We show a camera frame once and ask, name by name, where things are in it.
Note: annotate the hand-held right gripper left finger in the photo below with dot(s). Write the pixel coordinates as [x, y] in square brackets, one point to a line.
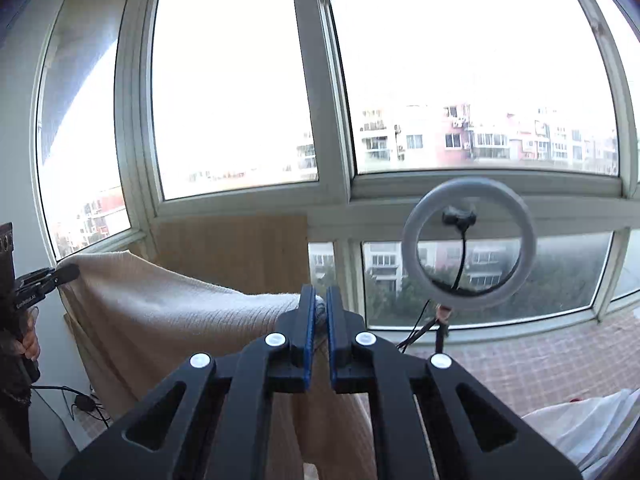
[310, 340]

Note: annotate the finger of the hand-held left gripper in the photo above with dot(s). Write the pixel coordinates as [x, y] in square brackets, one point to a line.
[62, 275]

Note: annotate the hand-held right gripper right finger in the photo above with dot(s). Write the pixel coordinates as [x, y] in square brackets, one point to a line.
[332, 345]

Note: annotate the cream ribbed knit sweater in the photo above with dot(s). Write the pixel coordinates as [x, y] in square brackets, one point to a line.
[150, 320]

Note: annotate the person's left forearm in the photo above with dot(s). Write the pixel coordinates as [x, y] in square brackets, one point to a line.
[12, 380]

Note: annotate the person's left hand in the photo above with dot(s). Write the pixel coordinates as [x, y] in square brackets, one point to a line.
[32, 345]

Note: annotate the light wooden board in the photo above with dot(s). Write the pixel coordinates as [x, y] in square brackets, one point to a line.
[225, 250]

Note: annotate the black phone holder clip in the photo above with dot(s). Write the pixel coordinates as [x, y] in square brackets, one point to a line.
[457, 217]

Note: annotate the pink plaid bedsheet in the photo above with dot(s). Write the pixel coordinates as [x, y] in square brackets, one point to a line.
[525, 365]

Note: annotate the white cloth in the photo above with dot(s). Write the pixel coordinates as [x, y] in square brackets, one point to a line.
[590, 425]

